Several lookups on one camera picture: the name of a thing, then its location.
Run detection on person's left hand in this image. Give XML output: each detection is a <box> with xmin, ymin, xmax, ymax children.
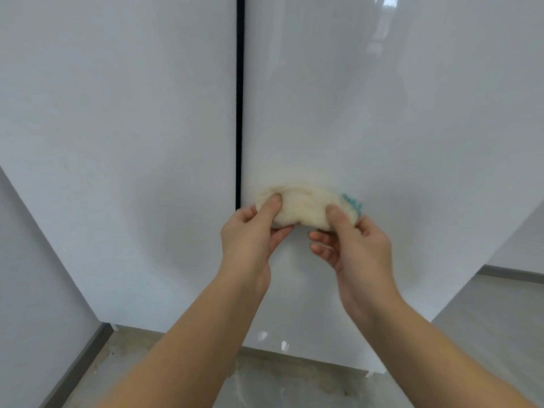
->
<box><xmin>219</xmin><ymin>193</ymin><xmax>296</xmax><ymax>295</ymax></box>

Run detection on person's right hand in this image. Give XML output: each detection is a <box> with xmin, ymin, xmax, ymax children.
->
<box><xmin>308</xmin><ymin>203</ymin><xmax>403</xmax><ymax>324</ymax></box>

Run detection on beige cloth with teal edge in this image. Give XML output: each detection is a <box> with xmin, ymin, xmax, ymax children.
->
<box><xmin>254</xmin><ymin>184</ymin><xmax>364</xmax><ymax>232</ymax></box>

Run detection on person's right forearm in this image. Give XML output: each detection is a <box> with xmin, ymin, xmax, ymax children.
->
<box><xmin>352</xmin><ymin>292</ymin><xmax>538</xmax><ymax>408</ymax></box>

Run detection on person's left forearm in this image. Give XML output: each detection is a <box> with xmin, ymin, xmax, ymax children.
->
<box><xmin>95</xmin><ymin>271</ymin><xmax>273</xmax><ymax>408</ymax></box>

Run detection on stained beige skirting strip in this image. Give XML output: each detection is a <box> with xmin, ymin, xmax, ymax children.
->
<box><xmin>108</xmin><ymin>325</ymin><xmax>371</xmax><ymax>381</ymax></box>

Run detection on black cabinet door handle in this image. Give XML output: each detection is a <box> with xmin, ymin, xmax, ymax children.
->
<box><xmin>234</xmin><ymin>0</ymin><xmax>247</xmax><ymax>211</ymax></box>

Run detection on grey wall skirting board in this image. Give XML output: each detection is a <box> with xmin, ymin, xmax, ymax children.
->
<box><xmin>478</xmin><ymin>263</ymin><xmax>544</xmax><ymax>286</ymax></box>
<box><xmin>39</xmin><ymin>321</ymin><xmax>116</xmax><ymax>408</ymax></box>

